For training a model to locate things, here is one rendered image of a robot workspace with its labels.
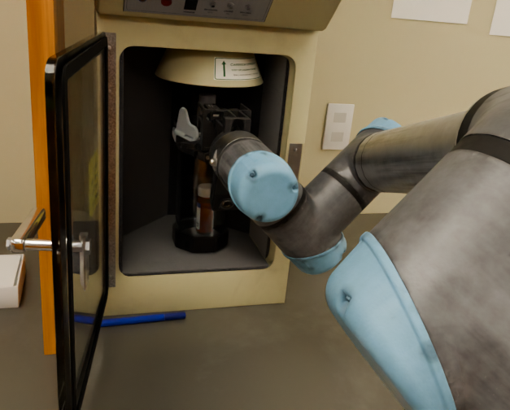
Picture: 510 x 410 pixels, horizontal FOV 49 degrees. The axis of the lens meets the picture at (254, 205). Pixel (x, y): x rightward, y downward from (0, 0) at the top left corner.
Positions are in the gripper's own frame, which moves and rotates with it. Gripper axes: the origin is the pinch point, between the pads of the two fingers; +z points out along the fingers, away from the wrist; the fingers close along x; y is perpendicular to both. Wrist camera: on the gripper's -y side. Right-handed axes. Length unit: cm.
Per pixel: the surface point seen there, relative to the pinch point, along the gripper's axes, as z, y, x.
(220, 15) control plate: -14.3, 20.1, 2.1
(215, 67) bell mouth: -8.2, 12.2, 1.0
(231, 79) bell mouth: -8.7, 10.8, -1.5
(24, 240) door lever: -37.2, -1.6, 25.9
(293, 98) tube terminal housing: -10.4, 8.5, -11.1
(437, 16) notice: 32, 21, -62
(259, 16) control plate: -14.5, 20.2, -3.2
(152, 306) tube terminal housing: -10.2, -26.8, 9.6
